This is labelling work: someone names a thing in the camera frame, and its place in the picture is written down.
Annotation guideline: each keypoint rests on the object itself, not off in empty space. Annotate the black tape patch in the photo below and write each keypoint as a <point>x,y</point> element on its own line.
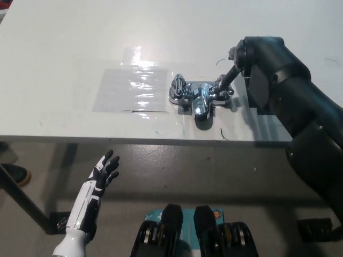
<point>248,96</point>

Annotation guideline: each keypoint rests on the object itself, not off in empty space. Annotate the black shoe tan sole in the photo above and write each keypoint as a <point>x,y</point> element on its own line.
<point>18,175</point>

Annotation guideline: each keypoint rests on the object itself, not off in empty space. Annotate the red fabric item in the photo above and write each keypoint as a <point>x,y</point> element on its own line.
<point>3,3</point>

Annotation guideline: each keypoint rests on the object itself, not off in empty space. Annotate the black table leg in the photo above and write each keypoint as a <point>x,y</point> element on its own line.
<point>25,199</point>

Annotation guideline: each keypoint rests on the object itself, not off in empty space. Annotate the clear plastic sheet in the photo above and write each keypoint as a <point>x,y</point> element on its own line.
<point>115,92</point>

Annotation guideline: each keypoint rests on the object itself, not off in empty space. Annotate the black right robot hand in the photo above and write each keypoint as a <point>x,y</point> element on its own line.
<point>265,56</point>

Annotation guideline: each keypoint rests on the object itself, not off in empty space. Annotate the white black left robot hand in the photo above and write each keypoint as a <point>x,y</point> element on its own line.
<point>88,195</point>

